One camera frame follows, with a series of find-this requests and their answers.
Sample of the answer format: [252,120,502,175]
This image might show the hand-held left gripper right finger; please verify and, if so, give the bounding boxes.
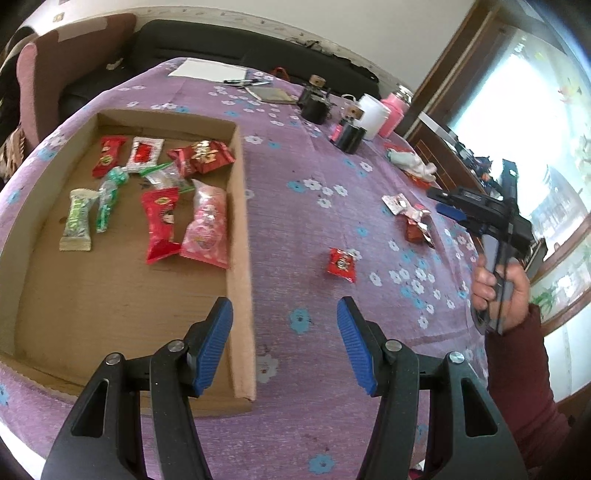
[336,296,529,480]

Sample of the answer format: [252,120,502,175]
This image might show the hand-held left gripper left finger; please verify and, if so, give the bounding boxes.
[41,296,235,480]

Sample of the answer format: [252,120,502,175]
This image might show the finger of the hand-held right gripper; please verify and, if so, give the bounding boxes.
[427,186,462,205]
[435,203,483,236]

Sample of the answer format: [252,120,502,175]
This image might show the dark red snack packet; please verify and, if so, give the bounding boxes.
[405,215,435,249]
[166,140,236,179]

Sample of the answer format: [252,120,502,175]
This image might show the white patterned snack packet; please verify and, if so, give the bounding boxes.
[382,194,410,216]

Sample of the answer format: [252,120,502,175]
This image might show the small red cartoon snack packet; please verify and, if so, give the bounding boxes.
[326,247,362,284]

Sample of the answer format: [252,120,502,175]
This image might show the shallow cardboard box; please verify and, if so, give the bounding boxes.
[0,109,257,418]

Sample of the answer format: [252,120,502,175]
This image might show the pink clear snack packet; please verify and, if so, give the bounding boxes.
[179,179,230,270]

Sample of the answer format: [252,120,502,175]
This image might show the red opera girl snack packet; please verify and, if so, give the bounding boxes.
[141,187,182,265]

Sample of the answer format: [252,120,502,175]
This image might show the clear green-edged snack packet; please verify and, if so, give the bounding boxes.
[140,161,195,193]

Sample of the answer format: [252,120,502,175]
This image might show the green twisted candy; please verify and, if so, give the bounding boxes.
[95,167,131,234]

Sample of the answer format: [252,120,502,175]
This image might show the green and white snack packet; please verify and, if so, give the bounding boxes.
[58,188,100,252]

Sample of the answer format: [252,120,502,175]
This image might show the white red-label snack packet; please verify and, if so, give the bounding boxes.
[124,137,165,174]

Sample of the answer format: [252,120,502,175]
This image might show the red cartoon girl snack packet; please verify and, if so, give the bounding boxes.
[91,135,129,179]

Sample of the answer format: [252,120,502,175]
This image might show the person's right forearm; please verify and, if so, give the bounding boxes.
[485,302,575,476]

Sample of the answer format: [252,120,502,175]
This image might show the person's right hand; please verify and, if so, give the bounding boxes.
[471,251,532,334]

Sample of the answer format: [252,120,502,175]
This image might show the red knotted ornament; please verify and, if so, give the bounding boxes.
[404,170,435,189]

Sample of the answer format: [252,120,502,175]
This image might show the white cloth glove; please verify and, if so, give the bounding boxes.
[387,147,438,182]

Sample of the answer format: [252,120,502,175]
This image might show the pink insulated bottle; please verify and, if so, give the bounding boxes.
[379,84,415,139]

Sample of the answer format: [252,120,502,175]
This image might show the white plastic jar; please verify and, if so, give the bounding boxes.
[358,93,394,140]

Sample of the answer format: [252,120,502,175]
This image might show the bright window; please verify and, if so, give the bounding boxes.
[443,23,591,324]

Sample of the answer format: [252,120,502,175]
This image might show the black cylinder with wooden knob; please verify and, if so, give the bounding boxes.
[297,75,334,125]
[329,106,369,155]

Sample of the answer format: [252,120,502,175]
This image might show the white paper sheet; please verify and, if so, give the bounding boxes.
[167,59,249,83]

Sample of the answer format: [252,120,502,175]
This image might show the black sofa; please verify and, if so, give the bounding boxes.
[60,18,382,116]

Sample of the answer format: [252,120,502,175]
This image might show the maroon armchair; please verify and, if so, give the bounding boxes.
[14,13,138,155]

